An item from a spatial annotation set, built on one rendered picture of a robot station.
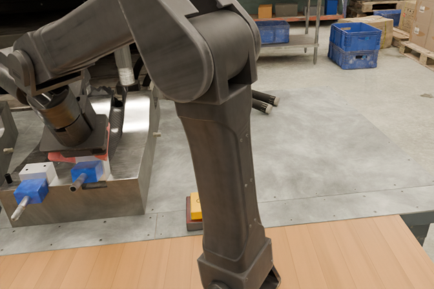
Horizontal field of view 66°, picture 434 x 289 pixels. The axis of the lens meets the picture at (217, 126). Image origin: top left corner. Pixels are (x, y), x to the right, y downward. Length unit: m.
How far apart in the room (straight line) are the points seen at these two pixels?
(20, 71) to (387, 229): 0.63
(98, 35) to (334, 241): 0.51
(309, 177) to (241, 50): 0.54
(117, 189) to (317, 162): 0.46
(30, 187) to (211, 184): 0.43
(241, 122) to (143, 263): 0.38
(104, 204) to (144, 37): 0.48
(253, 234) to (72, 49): 0.28
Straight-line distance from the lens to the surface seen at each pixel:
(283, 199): 0.73
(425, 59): 4.61
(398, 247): 0.68
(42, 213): 0.76
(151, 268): 0.62
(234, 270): 0.39
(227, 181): 0.32
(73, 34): 0.40
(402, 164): 0.90
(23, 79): 0.47
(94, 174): 0.63
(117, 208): 0.71
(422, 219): 0.79
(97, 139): 0.58
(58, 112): 0.52
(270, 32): 4.38
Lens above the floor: 1.25
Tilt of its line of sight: 27 degrees down
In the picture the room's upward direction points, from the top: 4 degrees counter-clockwise
